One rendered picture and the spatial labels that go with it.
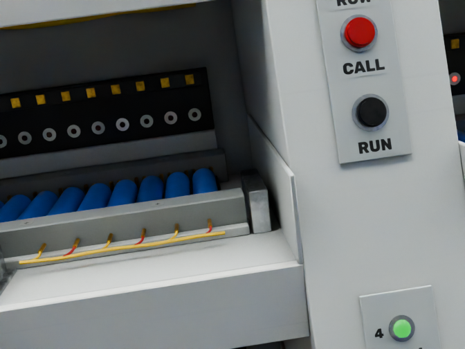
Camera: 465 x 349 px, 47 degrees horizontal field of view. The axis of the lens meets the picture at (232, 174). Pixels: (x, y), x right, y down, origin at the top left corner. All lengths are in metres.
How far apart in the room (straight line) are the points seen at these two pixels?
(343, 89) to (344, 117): 0.01
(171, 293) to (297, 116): 0.12
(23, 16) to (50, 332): 0.17
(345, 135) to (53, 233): 0.18
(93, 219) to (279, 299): 0.12
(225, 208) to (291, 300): 0.07
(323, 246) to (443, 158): 0.08
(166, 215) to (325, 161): 0.11
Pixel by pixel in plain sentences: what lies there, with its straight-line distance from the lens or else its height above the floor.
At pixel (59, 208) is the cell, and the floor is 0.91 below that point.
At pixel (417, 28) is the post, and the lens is 0.32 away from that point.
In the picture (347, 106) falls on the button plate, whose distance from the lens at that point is 0.30.
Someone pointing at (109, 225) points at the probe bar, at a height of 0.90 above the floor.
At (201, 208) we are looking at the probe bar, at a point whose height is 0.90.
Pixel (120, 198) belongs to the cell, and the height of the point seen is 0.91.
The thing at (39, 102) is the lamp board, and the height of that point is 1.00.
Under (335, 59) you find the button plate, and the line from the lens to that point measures 0.30.
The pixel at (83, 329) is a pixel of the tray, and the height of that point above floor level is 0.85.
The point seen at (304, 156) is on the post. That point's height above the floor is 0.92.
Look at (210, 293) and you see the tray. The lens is 0.30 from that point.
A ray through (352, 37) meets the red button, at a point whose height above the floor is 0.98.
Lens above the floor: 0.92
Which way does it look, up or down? level
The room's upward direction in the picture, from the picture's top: 8 degrees counter-clockwise
